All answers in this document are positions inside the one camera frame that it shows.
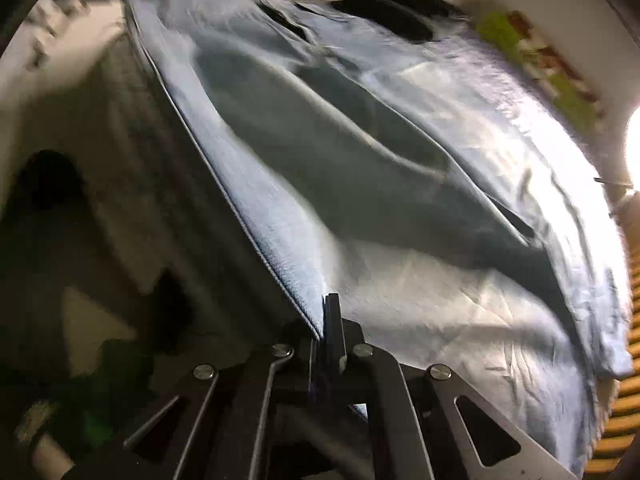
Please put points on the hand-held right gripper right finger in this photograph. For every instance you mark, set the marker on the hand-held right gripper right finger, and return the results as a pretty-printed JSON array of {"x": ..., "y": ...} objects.
[{"x": 335, "y": 340}]

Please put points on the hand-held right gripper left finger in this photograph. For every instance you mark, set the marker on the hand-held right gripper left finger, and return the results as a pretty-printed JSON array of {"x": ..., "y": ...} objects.
[{"x": 300, "y": 360}]

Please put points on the light blue denim jeans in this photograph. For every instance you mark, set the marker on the light blue denim jeans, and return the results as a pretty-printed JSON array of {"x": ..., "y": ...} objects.
[{"x": 400, "y": 285}]

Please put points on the black folded garment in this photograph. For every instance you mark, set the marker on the black folded garment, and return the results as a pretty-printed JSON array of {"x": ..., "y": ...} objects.
[{"x": 400, "y": 15}]

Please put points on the green folded quilt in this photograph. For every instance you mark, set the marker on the green folded quilt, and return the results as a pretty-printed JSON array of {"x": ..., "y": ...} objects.
[{"x": 492, "y": 30}]

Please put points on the brown floral pillow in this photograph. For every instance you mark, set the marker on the brown floral pillow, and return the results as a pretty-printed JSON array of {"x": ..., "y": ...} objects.
[{"x": 550, "y": 55}]

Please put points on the wooden slatted bed rail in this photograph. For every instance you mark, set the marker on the wooden slatted bed rail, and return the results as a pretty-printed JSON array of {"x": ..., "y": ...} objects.
[{"x": 625, "y": 410}]

